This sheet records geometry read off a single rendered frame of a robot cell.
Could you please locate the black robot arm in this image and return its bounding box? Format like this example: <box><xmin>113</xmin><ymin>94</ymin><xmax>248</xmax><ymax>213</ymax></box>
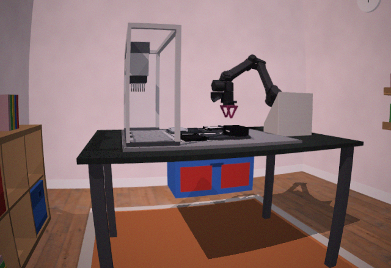
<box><xmin>211</xmin><ymin>54</ymin><xmax>281</xmax><ymax>107</ymax></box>

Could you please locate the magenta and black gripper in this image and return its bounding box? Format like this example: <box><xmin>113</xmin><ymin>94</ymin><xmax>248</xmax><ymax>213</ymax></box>
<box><xmin>220</xmin><ymin>92</ymin><xmax>238</xmax><ymax>118</ymax></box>

